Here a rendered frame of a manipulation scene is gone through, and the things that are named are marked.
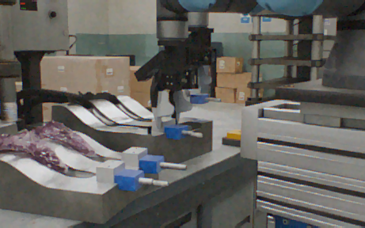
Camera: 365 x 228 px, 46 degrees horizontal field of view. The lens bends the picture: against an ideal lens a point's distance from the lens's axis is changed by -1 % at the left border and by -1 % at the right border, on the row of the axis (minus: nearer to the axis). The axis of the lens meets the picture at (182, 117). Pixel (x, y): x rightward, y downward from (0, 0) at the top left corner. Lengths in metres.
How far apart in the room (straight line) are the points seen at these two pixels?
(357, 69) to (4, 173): 0.62
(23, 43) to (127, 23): 8.22
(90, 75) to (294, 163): 4.39
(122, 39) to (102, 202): 9.39
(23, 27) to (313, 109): 1.34
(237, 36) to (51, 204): 7.67
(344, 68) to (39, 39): 1.39
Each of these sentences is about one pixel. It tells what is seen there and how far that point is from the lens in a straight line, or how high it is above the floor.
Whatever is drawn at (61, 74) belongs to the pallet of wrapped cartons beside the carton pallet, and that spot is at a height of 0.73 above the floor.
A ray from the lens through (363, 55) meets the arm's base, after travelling 0.67.
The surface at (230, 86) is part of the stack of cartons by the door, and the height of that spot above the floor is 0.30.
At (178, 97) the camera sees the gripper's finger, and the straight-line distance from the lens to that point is 1.07.
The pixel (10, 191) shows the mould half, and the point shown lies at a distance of 0.85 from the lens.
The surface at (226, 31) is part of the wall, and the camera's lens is 8.45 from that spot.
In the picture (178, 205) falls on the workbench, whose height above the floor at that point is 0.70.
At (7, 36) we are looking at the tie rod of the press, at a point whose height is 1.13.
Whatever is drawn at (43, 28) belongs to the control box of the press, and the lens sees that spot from 1.86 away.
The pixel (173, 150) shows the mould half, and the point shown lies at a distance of 1.07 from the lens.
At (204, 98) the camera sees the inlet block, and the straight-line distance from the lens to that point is 1.33.
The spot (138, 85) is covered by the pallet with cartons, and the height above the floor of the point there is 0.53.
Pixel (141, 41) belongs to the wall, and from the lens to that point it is 9.70.
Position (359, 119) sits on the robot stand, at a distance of 0.67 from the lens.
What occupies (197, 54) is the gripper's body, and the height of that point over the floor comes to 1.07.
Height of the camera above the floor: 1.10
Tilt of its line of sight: 10 degrees down
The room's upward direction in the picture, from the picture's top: straight up
